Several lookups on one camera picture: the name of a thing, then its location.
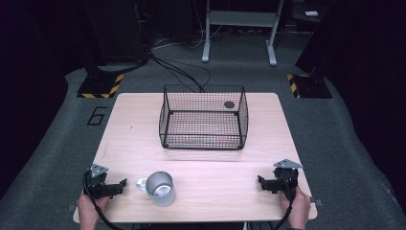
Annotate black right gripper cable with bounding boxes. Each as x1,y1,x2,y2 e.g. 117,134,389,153
272,178,297,230

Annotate black floor cables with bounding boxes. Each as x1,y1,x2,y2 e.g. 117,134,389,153
148,52,213,94

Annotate hazard striped black stand base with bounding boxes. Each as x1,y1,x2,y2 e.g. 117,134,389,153
285,73,334,100
77,71,125,100

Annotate person's left hand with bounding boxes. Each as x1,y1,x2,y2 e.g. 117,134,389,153
77,193,111,230

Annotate black cabinet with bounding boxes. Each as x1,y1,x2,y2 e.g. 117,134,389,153
83,0,150,66

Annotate grey mug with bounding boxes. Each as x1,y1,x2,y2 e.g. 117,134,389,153
136,171,177,208

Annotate black wire mesh basket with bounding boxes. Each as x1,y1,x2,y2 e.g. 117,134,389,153
158,83,250,151

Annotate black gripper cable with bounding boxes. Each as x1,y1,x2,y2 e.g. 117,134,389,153
81,169,127,230
272,178,297,230

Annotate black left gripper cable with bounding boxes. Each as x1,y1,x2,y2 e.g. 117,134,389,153
81,169,127,230

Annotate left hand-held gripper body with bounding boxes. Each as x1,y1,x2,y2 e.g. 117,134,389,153
82,163,111,200

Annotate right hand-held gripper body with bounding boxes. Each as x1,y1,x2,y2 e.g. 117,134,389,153
273,158,304,202

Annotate person's right hand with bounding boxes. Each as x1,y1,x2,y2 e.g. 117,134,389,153
280,186,311,230

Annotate white metal stand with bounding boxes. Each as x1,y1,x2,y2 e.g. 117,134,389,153
201,0,285,67

